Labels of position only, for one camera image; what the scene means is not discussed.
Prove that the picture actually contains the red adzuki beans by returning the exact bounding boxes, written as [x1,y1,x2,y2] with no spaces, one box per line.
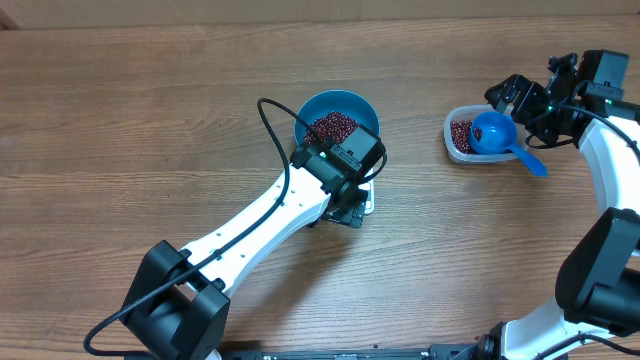
[450,121,474,154]

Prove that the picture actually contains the red beans in bowl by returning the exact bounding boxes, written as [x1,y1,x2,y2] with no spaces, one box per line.
[303,112,358,144]

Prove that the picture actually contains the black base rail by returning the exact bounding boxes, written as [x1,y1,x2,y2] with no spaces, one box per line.
[205,344,480,360]

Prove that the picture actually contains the white digital kitchen scale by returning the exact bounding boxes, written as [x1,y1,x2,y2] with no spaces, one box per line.
[358,180,375,216]

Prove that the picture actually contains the teal metal bowl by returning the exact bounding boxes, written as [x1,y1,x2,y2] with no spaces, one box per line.
[294,90,380,145]

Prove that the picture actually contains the blue plastic measuring scoop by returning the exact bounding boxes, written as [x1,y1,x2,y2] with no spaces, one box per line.
[469,112,548,177]

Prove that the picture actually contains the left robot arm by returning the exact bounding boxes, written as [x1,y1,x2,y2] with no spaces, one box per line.
[121,125,386,359]

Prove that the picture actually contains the clear plastic food container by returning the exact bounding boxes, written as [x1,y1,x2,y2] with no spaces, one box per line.
[443,104,518,165]

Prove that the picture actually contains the red beans in scoop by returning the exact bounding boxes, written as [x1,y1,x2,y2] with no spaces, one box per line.
[472,127,483,141]

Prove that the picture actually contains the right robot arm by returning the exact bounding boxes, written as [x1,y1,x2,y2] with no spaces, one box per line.
[458,49,639,359]

